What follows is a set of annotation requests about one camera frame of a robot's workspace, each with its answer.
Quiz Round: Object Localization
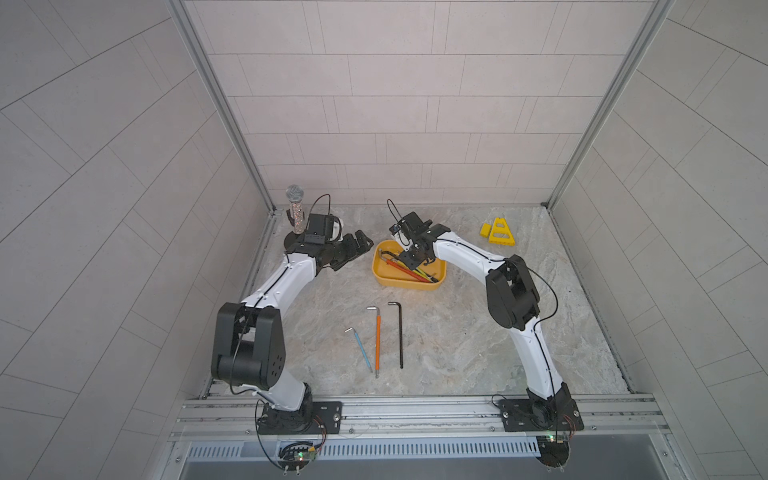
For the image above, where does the left circuit board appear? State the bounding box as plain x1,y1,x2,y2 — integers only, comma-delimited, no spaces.
277,441,320,475

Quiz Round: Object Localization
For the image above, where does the green hex key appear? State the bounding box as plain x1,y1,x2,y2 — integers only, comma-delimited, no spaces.
415,268,439,283

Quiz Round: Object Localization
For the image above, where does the black thin hex key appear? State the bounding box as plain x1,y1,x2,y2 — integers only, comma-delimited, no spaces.
388,301,404,370

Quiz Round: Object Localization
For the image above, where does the blue hex key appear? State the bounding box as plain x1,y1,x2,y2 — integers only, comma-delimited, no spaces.
345,327,374,373

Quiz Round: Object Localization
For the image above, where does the aluminium mounting rail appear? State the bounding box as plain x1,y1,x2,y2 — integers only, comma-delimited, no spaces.
167,392,670,444

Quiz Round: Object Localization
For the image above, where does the right circuit board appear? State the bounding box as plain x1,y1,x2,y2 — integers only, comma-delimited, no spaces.
536,436,570,470

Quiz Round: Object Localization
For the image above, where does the large black hex key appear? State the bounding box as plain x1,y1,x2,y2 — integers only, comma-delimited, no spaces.
379,250,411,270

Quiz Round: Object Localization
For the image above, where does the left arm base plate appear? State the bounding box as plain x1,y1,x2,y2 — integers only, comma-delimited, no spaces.
256,401,343,435

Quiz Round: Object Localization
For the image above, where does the yellow triangular holder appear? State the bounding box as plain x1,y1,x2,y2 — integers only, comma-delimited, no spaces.
488,217,516,246

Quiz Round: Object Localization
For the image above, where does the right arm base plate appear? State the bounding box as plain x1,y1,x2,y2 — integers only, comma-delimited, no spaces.
492,395,584,435

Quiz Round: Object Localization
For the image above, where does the yellow plastic storage box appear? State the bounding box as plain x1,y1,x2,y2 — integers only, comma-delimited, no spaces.
371,240,447,291

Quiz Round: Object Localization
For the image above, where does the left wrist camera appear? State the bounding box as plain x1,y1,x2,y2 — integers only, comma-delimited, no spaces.
304,213,343,245

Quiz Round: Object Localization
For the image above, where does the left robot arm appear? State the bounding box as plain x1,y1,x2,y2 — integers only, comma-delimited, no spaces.
211,230,374,429

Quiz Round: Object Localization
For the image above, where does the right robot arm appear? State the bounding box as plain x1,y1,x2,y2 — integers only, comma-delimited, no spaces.
390,213,583,431

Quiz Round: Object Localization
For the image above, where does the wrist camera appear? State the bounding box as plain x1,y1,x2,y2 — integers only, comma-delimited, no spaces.
389,212,432,244
304,213,343,245

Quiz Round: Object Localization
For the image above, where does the circuit board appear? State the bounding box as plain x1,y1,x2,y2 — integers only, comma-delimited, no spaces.
536,436,570,470
277,441,320,475

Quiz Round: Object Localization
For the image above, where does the orange hex key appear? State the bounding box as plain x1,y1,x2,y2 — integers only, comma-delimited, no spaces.
366,305,382,379

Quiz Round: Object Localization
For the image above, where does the red hex key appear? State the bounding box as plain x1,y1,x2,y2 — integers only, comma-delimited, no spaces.
385,259,431,283

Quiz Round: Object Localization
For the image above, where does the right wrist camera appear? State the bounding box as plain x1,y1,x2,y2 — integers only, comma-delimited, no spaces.
389,212,432,244

